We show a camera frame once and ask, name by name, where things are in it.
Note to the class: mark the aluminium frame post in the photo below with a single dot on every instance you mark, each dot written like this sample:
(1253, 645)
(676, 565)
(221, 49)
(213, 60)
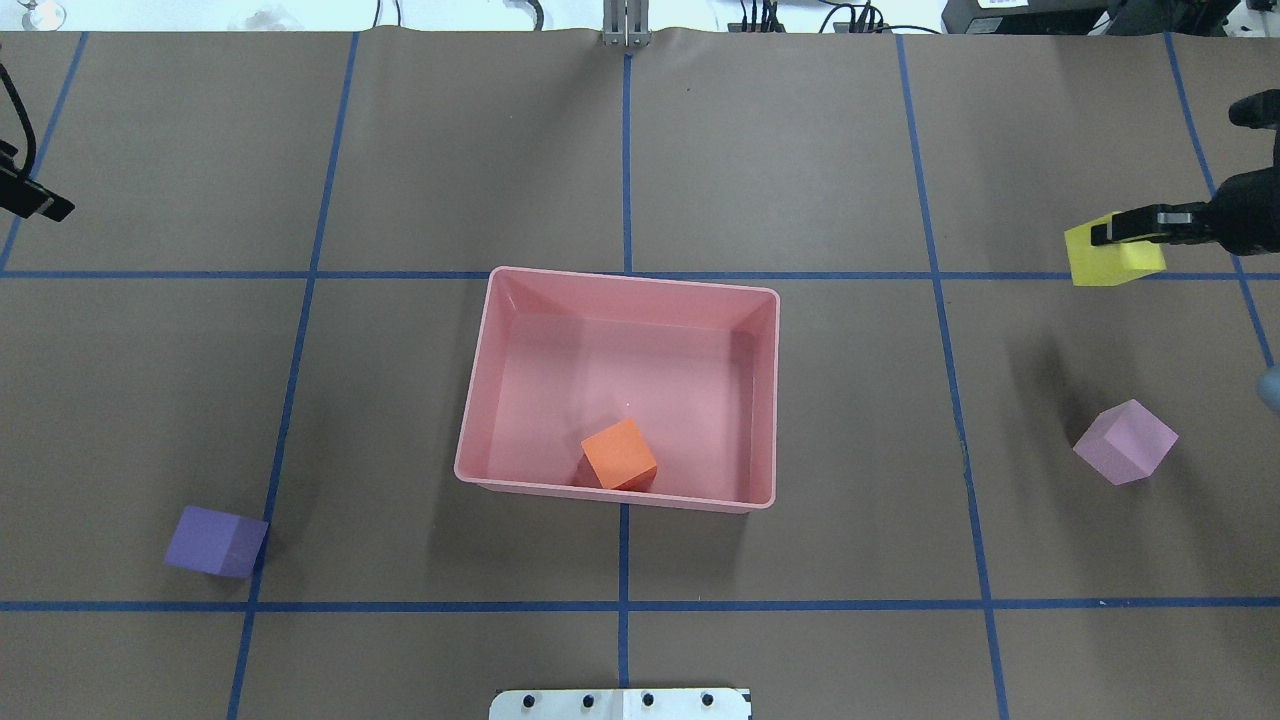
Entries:
(625, 23)

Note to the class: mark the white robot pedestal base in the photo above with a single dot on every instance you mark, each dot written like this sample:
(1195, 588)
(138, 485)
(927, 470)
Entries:
(621, 703)

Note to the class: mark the orange foam cube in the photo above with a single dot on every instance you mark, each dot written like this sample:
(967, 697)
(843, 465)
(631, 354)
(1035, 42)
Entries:
(620, 458)

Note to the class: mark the pink foam cube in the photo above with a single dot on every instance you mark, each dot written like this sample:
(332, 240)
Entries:
(1126, 443)

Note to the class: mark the pink plastic bin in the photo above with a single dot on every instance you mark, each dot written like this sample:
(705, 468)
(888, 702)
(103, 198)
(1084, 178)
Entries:
(560, 356)

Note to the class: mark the purple foam cube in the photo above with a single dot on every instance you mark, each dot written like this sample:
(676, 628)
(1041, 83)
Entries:
(217, 543)

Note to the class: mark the yellow foam cube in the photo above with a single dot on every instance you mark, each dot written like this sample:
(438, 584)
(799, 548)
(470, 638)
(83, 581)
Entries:
(1112, 264)

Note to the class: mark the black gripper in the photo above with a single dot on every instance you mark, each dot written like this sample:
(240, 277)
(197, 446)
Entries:
(1245, 212)

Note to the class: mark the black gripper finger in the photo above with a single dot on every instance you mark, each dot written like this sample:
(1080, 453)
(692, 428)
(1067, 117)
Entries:
(26, 198)

